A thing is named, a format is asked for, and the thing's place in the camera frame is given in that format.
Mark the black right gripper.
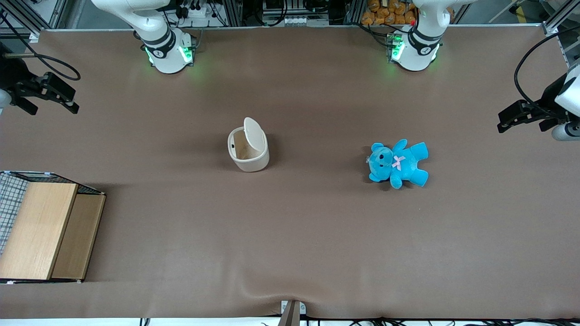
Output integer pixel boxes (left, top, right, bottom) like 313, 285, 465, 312
0, 43, 80, 115

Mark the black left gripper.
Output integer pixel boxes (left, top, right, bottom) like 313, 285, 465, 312
497, 72, 570, 134

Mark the white trash can swing lid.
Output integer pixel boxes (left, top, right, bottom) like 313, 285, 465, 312
244, 117, 267, 154

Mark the white small trash can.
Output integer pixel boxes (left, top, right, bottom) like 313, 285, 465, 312
227, 127, 270, 173

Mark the wooden shelf box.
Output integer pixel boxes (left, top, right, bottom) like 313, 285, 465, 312
0, 171, 106, 284

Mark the blue teddy bear pink bow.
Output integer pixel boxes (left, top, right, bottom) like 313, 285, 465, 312
366, 139, 430, 190

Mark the white power strip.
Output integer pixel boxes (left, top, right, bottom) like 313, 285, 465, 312
179, 2, 210, 19

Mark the orange round items pile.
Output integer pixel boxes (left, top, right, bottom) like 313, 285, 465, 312
361, 0, 416, 26

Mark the white terminal block unit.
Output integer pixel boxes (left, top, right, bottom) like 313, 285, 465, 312
263, 0, 329, 27

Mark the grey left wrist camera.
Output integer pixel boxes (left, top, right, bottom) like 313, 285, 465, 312
551, 121, 580, 142

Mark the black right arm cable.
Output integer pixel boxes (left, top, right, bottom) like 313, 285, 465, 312
0, 11, 82, 82

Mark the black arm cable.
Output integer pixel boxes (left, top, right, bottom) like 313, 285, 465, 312
0, 11, 82, 82
514, 31, 580, 114

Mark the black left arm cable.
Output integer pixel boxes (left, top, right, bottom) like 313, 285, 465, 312
514, 31, 580, 114

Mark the aluminium frame post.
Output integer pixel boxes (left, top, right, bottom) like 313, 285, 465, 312
541, 0, 580, 36
0, 0, 68, 40

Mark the black wire mesh panel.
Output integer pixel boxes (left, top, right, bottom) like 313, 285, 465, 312
0, 172, 29, 254

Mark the grey metal table bracket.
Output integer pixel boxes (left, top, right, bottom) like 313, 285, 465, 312
280, 300, 307, 326

